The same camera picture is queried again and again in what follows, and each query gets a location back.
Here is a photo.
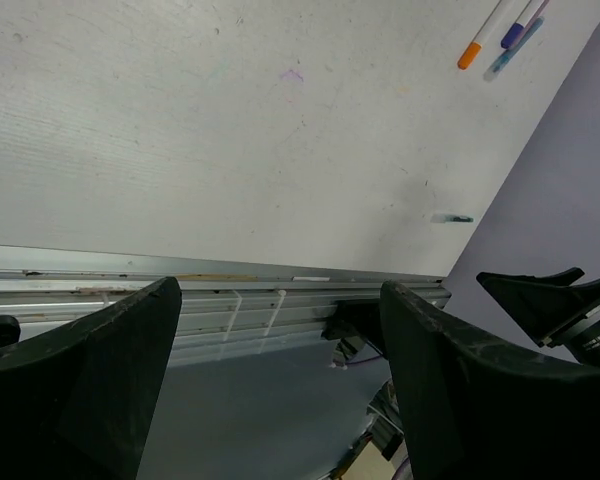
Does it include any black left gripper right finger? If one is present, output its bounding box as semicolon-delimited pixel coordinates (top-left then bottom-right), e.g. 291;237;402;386
380;282;600;479

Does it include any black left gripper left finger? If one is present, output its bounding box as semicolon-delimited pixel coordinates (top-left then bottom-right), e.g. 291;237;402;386
0;277;182;479

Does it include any white marker orange cap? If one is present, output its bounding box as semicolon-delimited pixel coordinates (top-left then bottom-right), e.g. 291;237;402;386
457;0;519;71

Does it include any light blue gel pen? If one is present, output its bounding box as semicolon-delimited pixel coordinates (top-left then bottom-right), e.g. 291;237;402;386
483;16;544;82

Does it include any purple gel pen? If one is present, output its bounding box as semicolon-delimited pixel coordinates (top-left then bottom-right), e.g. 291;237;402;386
500;0;548;50

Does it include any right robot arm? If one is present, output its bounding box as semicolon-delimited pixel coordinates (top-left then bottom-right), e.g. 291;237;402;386
476;267;600;367

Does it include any green pen on table edge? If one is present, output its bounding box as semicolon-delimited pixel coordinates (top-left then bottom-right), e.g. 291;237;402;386
431;214;474;224

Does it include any aluminium frame rail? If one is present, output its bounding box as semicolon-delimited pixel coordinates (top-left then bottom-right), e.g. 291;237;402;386
0;246;449;358

